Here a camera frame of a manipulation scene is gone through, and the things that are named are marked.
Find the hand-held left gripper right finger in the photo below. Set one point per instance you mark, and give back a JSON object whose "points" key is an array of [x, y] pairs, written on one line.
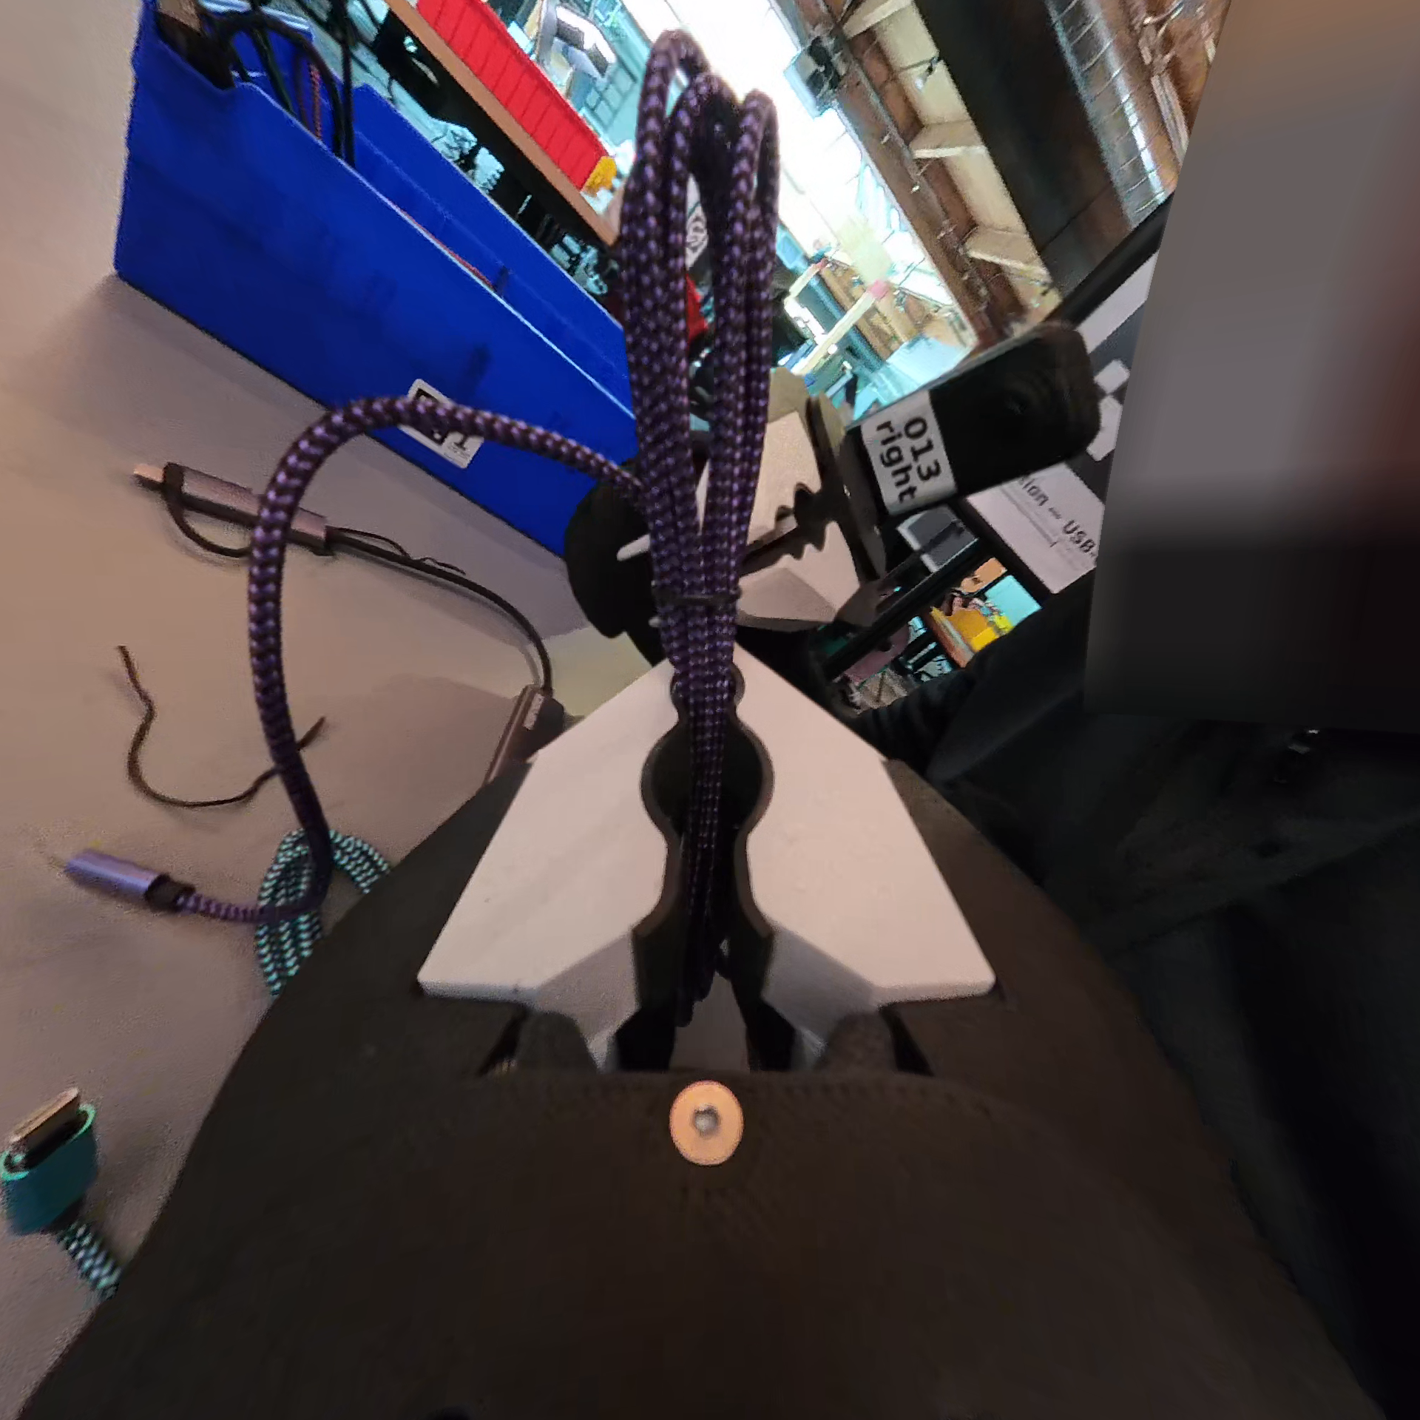
{"points": [[855, 888]]}

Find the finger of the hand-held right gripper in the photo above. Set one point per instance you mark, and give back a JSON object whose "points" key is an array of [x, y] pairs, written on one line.
{"points": [[794, 461], [789, 589]]}

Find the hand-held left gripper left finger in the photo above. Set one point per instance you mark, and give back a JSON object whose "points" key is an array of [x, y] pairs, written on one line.
{"points": [[556, 877]]}

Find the grey usb adapter hub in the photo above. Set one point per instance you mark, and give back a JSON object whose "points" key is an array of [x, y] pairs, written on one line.
{"points": [[211, 495]]}

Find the person's right forearm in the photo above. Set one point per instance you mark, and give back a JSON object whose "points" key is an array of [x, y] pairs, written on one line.
{"points": [[976, 733]]}

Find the white printed sign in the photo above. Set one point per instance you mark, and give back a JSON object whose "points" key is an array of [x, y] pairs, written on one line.
{"points": [[1054, 522]]}

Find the wooden table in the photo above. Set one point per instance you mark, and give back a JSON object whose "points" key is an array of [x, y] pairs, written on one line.
{"points": [[594, 211]]}

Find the black thread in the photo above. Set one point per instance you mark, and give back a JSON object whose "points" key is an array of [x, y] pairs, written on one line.
{"points": [[222, 802]]}

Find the red plastic bin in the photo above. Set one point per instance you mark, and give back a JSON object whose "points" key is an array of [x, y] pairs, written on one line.
{"points": [[512, 79]]}

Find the blue plastic bin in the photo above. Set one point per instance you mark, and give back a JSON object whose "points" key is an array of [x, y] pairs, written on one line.
{"points": [[334, 256]]}

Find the silver ventilation duct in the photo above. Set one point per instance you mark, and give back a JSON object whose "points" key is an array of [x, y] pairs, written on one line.
{"points": [[1110, 111]]}

